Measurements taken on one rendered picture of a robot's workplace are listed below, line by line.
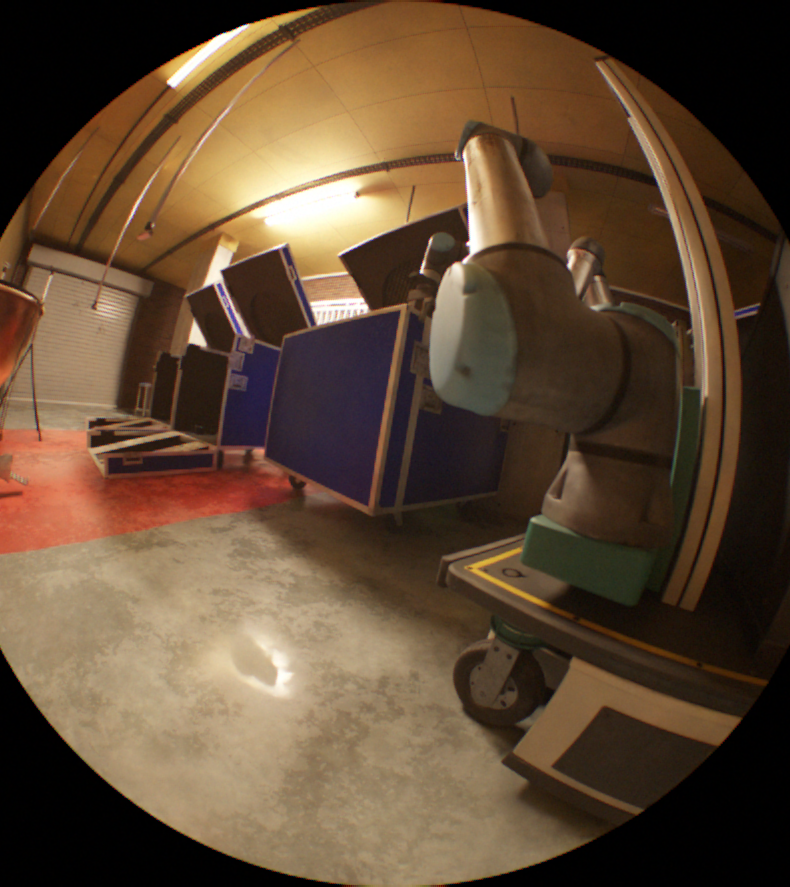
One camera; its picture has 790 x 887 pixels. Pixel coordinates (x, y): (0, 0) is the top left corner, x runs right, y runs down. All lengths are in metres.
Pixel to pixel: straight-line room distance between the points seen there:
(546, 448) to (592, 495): 1.96
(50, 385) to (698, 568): 7.98
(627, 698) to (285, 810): 0.44
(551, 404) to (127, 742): 0.72
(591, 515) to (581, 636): 0.13
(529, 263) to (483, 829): 0.70
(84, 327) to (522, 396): 7.76
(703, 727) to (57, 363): 7.98
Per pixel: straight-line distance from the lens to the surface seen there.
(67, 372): 7.68
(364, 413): 1.16
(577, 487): 0.36
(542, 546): 0.37
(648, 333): 0.39
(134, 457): 1.92
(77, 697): 0.68
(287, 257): 2.55
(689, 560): 0.51
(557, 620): 0.37
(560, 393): 0.29
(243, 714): 0.60
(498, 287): 0.27
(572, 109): 3.11
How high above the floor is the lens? 0.50
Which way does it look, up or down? 3 degrees down
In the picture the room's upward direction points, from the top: 9 degrees clockwise
